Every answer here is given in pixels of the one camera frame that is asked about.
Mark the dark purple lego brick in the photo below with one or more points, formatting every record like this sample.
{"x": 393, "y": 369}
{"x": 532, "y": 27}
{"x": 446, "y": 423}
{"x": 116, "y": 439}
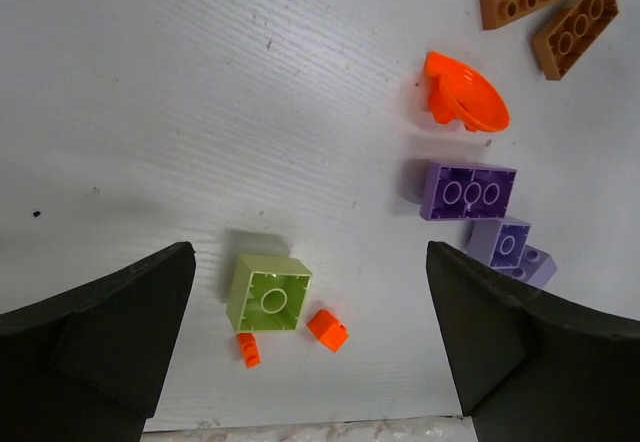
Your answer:
{"x": 466, "y": 191}

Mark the lavender square lego brick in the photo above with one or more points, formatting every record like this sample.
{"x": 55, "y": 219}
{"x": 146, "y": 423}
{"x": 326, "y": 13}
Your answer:
{"x": 499, "y": 243}

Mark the orange lego dish piece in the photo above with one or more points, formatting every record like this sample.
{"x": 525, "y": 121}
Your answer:
{"x": 459, "y": 92}

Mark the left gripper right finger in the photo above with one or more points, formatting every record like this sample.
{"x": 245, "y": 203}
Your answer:
{"x": 528, "y": 365}

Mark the tiny orange lego piece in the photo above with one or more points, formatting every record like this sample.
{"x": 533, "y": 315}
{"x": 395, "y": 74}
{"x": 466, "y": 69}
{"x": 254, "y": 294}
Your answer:
{"x": 249, "y": 349}

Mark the green square lego brick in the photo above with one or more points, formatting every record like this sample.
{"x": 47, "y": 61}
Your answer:
{"x": 267, "y": 293}

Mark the lavender sloped lego brick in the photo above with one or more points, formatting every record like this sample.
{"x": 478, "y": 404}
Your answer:
{"x": 536, "y": 268}

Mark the orange small lego stud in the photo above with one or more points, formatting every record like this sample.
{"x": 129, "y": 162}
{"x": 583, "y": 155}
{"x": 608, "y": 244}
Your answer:
{"x": 328, "y": 330}

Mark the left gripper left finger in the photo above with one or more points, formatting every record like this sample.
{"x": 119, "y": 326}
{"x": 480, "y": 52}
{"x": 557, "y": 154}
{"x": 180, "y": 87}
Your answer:
{"x": 89, "y": 364}

